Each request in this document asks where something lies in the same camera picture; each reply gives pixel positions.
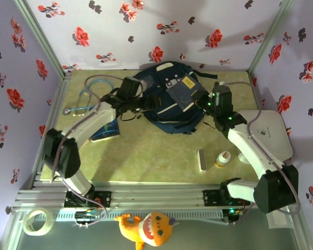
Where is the white slotted cable duct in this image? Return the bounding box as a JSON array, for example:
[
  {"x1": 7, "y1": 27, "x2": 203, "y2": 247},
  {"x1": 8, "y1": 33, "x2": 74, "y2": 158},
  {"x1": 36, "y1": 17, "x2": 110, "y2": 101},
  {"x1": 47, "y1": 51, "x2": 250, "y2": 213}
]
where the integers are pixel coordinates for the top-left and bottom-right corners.
[{"x1": 53, "y1": 209, "x2": 224, "y2": 222}]

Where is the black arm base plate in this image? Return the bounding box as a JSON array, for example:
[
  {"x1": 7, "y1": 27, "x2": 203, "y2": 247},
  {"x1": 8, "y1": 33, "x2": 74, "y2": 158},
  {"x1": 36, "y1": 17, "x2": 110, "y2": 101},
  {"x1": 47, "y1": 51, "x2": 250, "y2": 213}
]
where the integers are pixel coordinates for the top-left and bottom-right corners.
[
  {"x1": 202, "y1": 189, "x2": 250, "y2": 207},
  {"x1": 64, "y1": 191, "x2": 112, "y2": 208}
]

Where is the grey left arm cable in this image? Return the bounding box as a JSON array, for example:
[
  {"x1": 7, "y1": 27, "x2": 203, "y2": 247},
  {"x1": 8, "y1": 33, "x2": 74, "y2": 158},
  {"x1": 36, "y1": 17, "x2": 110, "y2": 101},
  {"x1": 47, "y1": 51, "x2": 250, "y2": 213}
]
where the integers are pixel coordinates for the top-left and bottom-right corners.
[{"x1": 50, "y1": 74, "x2": 136, "y2": 229}]

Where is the blue stethoscope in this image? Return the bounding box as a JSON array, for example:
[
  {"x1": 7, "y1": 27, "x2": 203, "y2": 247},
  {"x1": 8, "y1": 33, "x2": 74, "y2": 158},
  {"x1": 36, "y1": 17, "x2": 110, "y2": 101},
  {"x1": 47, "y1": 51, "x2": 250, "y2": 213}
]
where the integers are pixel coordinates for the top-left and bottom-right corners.
[{"x1": 62, "y1": 79, "x2": 113, "y2": 116}]

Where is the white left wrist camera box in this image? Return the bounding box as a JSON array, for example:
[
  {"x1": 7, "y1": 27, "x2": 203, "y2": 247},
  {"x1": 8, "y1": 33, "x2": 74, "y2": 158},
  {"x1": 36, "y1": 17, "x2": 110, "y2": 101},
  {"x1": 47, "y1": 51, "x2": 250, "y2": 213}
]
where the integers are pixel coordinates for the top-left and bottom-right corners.
[{"x1": 138, "y1": 79, "x2": 149, "y2": 97}]

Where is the grey right arm cable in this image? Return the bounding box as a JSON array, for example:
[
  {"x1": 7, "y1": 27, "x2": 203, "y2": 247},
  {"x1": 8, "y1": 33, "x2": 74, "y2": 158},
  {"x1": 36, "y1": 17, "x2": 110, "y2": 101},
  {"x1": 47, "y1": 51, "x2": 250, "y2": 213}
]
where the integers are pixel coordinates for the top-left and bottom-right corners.
[{"x1": 219, "y1": 81, "x2": 300, "y2": 226}]

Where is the orange shark plush toy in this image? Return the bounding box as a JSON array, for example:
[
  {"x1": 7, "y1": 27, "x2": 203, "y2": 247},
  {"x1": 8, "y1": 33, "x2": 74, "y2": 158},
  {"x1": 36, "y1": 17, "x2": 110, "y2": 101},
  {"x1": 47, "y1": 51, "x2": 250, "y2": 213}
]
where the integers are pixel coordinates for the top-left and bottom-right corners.
[{"x1": 114, "y1": 211, "x2": 180, "y2": 250}]

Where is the aluminium frame rail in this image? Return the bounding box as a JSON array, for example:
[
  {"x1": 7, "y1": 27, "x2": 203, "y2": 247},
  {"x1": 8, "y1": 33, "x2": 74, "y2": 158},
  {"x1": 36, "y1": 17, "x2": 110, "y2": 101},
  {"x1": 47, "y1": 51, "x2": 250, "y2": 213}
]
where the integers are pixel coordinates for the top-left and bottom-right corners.
[{"x1": 11, "y1": 182, "x2": 302, "y2": 213}]

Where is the yellow pill bottle white cap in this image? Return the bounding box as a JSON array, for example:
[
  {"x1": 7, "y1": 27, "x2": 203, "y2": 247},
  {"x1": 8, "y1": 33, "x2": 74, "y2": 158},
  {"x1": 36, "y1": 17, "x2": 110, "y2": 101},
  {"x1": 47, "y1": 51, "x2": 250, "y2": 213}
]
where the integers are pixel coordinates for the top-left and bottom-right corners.
[{"x1": 215, "y1": 151, "x2": 232, "y2": 168}]

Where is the white oblong pencil case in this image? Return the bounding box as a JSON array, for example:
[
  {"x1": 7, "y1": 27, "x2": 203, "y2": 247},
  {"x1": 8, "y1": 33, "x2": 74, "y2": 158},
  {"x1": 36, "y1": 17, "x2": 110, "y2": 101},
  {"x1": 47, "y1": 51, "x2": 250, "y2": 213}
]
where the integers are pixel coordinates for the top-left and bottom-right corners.
[{"x1": 197, "y1": 149, "x2": 207, "y2": 173}]

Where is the white plastic case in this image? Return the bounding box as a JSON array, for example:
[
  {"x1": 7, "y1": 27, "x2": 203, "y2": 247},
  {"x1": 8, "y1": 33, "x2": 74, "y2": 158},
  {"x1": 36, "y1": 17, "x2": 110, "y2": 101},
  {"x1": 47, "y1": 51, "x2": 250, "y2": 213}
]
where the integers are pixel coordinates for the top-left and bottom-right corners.
[{"x1": 234, "y1": 109, "x2": 294, "y2": 164}]

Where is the thick navy book yellow label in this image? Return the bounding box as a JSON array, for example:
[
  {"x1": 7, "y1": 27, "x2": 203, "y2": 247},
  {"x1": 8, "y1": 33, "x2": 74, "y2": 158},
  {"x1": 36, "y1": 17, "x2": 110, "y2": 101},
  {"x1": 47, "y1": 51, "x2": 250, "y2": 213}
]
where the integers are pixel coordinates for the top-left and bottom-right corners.
[{"x1": 165, "y1": 73, "x2": 207, "y2": 113}]

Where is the white paper patch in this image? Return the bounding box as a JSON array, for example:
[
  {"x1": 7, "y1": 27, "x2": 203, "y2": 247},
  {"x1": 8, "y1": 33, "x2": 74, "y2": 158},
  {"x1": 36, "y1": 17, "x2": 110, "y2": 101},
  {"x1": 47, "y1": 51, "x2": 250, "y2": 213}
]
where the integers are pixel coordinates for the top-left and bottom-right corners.
[{"x1": 263, "y1": 203, "x2": 294, "y2": 230}]

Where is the aluminium frame post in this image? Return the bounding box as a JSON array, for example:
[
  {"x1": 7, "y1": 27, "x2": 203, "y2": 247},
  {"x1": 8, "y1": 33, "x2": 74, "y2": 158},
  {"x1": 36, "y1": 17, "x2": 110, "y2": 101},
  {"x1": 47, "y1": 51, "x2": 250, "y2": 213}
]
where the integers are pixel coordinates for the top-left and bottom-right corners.
[
  {"x1": 14, "y1": 0, "x2": 71, "y2": 80},
  {"x1": 247, "y1": 0, "x2": 294, "y2": 76}
]

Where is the blue Little Prince book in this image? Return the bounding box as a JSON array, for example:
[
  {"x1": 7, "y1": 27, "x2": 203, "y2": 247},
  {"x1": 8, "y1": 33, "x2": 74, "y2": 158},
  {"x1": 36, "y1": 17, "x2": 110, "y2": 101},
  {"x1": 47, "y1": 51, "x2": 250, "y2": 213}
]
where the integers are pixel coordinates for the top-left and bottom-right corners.
[{"x1": 90, "y1": 121, "x2": 121, "y2": 143}]

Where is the clear adhesive tape roll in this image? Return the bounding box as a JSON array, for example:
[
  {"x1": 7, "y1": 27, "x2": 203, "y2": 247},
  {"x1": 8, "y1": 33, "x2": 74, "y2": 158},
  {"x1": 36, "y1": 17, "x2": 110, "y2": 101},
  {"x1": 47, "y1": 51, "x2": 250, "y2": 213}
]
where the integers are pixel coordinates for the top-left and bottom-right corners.
[{"x1": 22, "y1": 207, "x2": 55, "y2": 237}]

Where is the navy blue backpack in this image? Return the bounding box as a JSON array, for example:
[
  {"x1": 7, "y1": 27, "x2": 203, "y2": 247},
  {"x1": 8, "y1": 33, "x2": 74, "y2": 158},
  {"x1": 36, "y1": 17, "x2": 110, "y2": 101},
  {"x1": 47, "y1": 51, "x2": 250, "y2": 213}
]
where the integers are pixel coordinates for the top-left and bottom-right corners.
[{"x1": 131, "y1": 61, "x2": 219, "y2": 135}]

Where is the small green circuit board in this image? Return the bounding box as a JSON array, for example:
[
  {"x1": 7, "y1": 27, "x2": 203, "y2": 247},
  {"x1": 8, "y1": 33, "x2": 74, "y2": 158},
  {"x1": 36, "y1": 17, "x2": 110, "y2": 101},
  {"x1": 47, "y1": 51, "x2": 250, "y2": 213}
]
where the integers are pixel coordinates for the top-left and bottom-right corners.
[
  {"x1": 75, "y1": 211, "x2": 101, "y2": 221},
  {"x1": 227, "y1": 207, "x2": 245, "y2": 217}
]

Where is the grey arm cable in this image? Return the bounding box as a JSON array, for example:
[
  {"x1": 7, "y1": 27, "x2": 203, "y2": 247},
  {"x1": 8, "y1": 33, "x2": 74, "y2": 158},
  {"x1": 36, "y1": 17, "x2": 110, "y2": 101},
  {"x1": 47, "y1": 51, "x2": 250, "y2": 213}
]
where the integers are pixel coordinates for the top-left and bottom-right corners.
[
  {"x1": 50, "y1": 74, "x2": 136, "y2": 229},
  {"x1": 219, "y1": 81, "x2": 300, "y2": 226}
]

